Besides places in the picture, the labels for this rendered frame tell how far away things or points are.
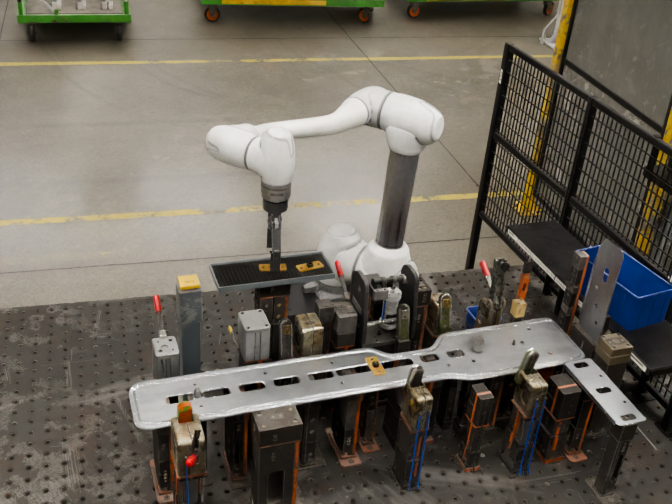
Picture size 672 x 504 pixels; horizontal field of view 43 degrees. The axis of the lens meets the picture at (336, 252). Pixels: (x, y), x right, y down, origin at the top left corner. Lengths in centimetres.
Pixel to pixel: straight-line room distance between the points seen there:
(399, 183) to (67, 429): 133
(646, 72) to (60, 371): 314
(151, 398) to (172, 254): 259
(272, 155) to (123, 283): 241
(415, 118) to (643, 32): 210
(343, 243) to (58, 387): 110
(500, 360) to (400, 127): 81
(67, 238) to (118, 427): 251
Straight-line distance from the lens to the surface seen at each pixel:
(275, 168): 243
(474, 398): 255
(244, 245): 502
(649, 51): 461
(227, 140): 250
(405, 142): 283
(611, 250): 271
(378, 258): 304
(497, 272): 274
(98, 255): 497
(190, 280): 259
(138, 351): 308
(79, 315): 329
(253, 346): 251
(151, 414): 237
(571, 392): 264
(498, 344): 272
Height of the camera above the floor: 258
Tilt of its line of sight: 31 degrees down
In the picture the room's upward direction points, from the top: 5 degrees clockwise
